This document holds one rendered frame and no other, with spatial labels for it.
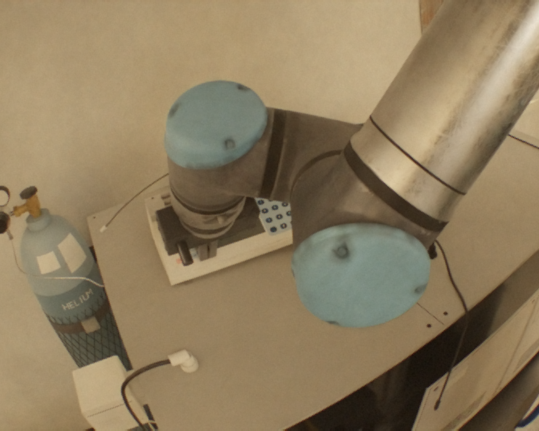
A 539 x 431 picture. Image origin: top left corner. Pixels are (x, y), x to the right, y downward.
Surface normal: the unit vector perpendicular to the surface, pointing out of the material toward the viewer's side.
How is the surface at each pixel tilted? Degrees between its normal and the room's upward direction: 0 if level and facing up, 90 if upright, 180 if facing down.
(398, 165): 70
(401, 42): 90
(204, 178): 122
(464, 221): 0
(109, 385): 0
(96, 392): 0
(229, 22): 90
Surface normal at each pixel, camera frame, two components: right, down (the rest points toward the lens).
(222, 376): -0.11, -0.84
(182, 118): 0.09, -0.43
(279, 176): -0.04, 0.58
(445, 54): -0.73, -0.05
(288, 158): 0.06, 0.19
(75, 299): 0.67, 0.32
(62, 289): 0.43, 0.41
